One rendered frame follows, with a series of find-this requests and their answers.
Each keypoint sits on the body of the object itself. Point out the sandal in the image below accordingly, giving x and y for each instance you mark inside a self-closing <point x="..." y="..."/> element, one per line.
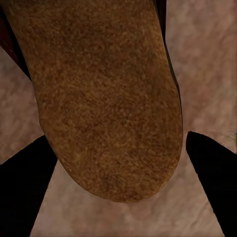
<point x="108" y="99"/>

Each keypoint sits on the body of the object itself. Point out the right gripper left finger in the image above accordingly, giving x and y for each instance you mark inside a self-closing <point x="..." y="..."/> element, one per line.
<point x="24" y="179"/>

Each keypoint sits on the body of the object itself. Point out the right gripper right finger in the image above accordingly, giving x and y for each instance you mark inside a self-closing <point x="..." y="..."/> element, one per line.
<point x="216" y="168"/>

